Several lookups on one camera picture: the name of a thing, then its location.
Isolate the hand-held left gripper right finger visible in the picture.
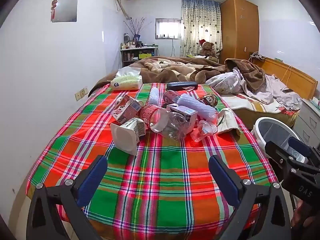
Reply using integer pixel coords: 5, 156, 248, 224
208, 155, 292, 240

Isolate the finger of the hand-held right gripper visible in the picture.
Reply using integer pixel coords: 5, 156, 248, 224
265, 141, 294, 172
287, 137, 320, 165

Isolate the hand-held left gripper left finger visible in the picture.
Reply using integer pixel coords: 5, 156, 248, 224
26, 155, 108, 240

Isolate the white trash bin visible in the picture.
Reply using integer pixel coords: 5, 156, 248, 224
251, 117, 308, 165

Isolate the clear plastic cup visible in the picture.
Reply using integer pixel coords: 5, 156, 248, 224
190, 119, 217, 143

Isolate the small purple carton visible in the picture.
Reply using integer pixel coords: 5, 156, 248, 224
166, 103, 198, 128

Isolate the pink red drink can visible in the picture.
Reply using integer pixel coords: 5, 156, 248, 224
163, 90, 181, 105

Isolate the person's right hand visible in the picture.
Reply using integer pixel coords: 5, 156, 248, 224
291, 199, 320, 230

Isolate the grey drawer cabinet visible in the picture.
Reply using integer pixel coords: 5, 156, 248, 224
291, 97, 320, 142

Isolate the mattress with floral sheet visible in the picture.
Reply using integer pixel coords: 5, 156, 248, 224
222, 92, 300, 128

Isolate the white yogurt cup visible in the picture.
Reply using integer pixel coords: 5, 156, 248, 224
110, 117, 147, 156

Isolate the plaid tablecloth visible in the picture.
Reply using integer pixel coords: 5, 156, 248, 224
25, 82, 280, 234

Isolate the wooden headboard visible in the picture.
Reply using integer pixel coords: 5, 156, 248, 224
251, 56, 318, 100

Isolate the red and white milk carton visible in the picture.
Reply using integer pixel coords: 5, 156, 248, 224
111, 94, 144, 125

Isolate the stack of clear plastic cups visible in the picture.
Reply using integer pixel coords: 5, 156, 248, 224
177, 92, 218, 121

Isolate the cartoon face drink can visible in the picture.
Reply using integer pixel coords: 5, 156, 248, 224
197, 94, 219, 107

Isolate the lilac quilt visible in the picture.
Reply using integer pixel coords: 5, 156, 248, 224
206, 67, 303, 106

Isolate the clear bottle with red label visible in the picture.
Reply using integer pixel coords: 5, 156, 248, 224
140, 104, 188, 141

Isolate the black glasses case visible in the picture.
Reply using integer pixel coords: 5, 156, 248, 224
166, 81, 198, 91

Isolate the green tissue pack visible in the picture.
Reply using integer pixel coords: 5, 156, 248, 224
111, 67, 143, 90

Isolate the brown blanket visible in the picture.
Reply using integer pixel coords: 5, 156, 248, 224
89, 56, 266, 98

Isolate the teddy bear with red hat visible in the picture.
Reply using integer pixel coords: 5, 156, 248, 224
198, 39, 218, 62

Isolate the wooden wardrobe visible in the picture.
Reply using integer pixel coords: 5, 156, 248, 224
219, 0, 260, 65

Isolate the grey shelf unit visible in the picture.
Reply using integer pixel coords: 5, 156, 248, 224
120, 46, 159, 67

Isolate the row of cosmetic bottles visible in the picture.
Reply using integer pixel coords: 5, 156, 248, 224
121, 33, 150, 50

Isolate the patterned curtain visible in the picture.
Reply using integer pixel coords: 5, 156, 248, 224
180, 0, 222, 58

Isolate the vase with bare branches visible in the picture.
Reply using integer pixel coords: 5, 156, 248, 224
123, 17, 152, 43

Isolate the small window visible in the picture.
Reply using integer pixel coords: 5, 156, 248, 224
155, 18, 182, 40

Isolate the wrapped air conditioner pipe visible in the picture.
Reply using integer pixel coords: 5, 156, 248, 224
112, 0, 132, 21

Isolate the orange cable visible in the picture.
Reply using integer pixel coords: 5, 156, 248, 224
284, 64, 293, 86

